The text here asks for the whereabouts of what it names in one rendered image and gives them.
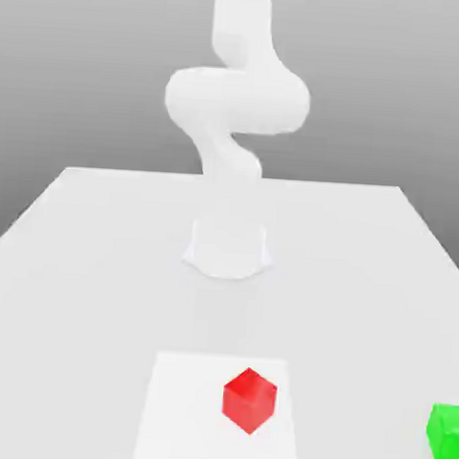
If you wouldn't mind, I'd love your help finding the small red cube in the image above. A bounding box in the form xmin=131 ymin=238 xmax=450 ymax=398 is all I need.
xmin=219 ymin=365 xmax=281 ymax=437

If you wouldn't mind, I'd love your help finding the small green cube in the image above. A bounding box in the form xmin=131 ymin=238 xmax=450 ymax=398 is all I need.
xmin=424 ymin=403 xmax=459 ymax=459

